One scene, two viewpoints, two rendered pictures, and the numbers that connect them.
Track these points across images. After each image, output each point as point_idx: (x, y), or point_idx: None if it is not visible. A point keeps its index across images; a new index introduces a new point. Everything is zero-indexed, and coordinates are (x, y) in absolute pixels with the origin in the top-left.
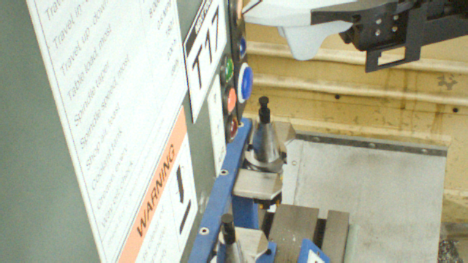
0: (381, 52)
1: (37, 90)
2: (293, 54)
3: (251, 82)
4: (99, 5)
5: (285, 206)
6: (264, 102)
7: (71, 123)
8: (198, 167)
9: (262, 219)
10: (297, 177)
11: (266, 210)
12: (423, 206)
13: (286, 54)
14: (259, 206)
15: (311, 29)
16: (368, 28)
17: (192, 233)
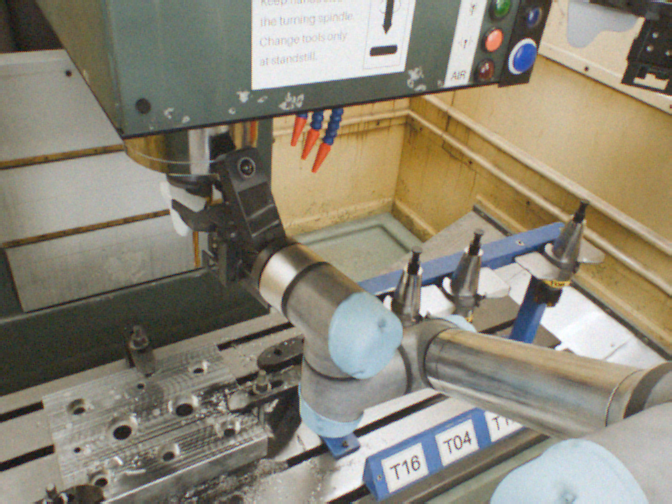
0: (642, 66)
1: None
2: (567, 35)
3: (527, 57)
4: None
5: (572, 352)
6: (583, 202)
7: None
8: (422, 38)
9: (545, 346)
10: (606, 356)
11: (555, 345)
12: None
13: (661, 246)
14: (552, 338)
15: (591, 14)
16: (642, 39)
17: (388, 83)
